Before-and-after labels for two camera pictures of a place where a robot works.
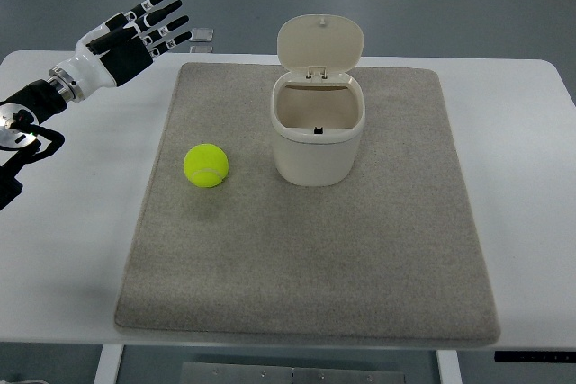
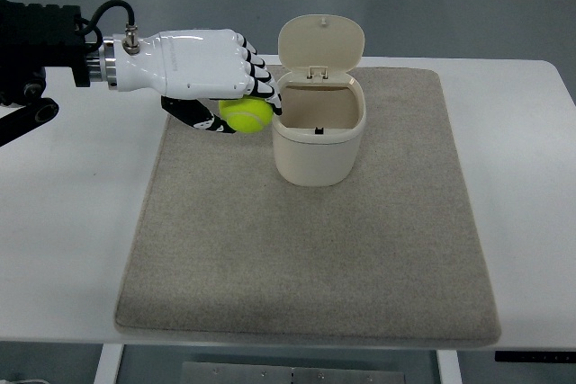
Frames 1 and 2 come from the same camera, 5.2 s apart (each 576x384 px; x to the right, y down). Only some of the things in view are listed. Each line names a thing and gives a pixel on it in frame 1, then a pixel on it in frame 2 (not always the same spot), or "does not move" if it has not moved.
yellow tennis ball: (205, 165) -> (248, 115)
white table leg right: (449, 367) does not move
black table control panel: (535, 356) does not move
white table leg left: (108, 362) does not move
